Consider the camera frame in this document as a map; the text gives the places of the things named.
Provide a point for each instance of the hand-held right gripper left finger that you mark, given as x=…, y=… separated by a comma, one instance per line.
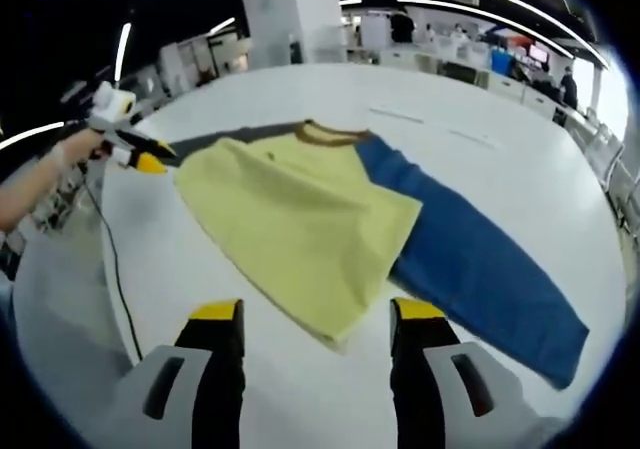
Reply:
x=220, y=379

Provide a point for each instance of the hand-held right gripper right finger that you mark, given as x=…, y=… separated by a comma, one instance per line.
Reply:
x=415, y=379

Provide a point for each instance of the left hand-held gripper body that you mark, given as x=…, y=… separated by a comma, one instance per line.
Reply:
x=112, y=106

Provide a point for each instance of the yellow garment with blue sleeve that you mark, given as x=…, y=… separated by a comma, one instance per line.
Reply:
x=310, y=219

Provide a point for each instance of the person's left hand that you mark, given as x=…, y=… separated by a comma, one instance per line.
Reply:
x=85, y=145

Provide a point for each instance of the white wristband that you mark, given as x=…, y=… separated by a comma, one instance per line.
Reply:
x=58, y=154

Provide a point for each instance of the white shelving units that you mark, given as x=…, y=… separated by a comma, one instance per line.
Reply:
x=195, y=66

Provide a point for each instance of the dark upright object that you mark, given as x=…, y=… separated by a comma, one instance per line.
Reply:
x=296, y=53

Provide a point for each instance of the white square pillar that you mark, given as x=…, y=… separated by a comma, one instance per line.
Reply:
x=290, y=14

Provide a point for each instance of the row of white office chairs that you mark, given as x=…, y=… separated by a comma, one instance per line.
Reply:
x=615, y=169

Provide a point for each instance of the white cabinet row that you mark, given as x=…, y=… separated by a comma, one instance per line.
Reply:
x=505, y=86

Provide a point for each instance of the black office chair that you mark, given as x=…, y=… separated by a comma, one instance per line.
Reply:
x=460, y=73

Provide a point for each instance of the blue bin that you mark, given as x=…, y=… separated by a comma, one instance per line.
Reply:
x=501, y=61

